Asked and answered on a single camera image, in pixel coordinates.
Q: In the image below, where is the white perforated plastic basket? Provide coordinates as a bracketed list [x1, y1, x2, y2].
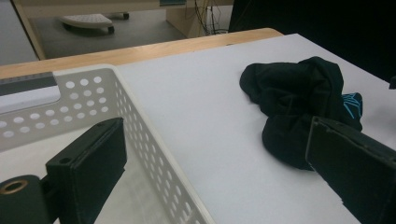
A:
[0, 64, 217, 224]

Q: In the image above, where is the dark curtain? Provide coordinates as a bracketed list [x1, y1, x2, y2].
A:
[228, 0, 396, 83]

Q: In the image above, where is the bundle of dark cables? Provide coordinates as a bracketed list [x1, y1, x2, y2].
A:
[185, 0, 231, 35]

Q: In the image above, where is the black sock with blue stripes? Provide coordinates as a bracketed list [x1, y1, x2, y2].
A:
[239, 56, 364, 172]

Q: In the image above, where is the white platform on casters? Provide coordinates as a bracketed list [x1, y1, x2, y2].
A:
[59, 13, 115, 35]

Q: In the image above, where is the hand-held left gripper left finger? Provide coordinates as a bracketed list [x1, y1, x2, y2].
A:
[45, 117, 128, 224]

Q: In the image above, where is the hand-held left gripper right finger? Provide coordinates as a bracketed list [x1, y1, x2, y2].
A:
[304, 116, 396, 224]

